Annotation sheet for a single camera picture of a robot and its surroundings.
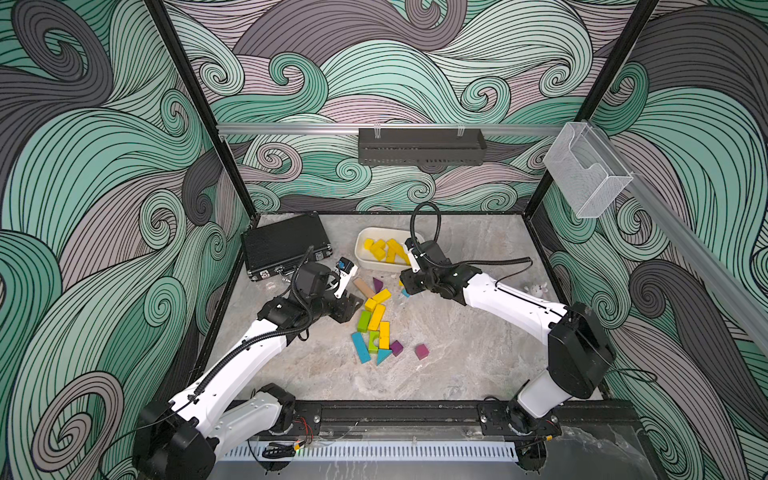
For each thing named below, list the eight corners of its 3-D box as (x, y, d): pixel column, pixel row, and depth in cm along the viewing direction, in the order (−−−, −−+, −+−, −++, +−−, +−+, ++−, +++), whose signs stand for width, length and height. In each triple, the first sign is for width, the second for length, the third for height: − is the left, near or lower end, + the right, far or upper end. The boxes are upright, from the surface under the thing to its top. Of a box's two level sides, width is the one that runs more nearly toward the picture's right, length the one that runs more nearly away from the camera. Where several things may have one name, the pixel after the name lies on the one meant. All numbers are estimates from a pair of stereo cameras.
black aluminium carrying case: (252, 285, 100) (247, 276, 96) (244, 238, 113) (240, 229, 109) (334, 258, 107) (332, 249, 103) (317, 217, 121) (315, 208, 117)
